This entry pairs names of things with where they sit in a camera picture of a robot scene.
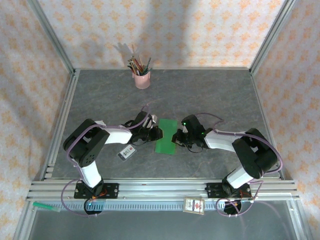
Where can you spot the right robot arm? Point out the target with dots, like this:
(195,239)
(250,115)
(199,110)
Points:
(220,141)

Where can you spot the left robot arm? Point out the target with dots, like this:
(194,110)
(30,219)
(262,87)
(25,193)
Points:
(117,136)

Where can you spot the clear card badge holder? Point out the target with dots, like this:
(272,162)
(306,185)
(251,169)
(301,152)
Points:
(127,152)

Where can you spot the pink pen cup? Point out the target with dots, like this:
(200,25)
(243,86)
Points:
(142,81)

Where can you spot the playing card box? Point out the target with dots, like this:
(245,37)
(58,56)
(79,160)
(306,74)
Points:
(193,205)

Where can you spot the tan wooden pencil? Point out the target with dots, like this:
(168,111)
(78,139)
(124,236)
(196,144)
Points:
(141,62)

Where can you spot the yellow pencil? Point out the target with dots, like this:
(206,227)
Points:
(135,63)

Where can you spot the green marker pen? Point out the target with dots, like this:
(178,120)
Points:
(46,207)

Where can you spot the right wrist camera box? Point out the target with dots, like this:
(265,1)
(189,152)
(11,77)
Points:
(184,129)

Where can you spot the wide aluminium base rail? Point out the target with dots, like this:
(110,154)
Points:
(162,190)

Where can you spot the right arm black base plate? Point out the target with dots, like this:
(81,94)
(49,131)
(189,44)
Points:
(212,190)

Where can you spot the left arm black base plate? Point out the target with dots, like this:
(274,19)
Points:
(112,191)

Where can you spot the aluminium side rail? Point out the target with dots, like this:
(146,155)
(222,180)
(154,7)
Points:
(63,112)
(268,125)

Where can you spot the aluminium corner post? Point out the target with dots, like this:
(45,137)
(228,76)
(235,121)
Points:
(53,37)
(271,37)

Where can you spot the aluminium frame leg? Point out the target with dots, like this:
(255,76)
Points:
(23,220)
(297,220)

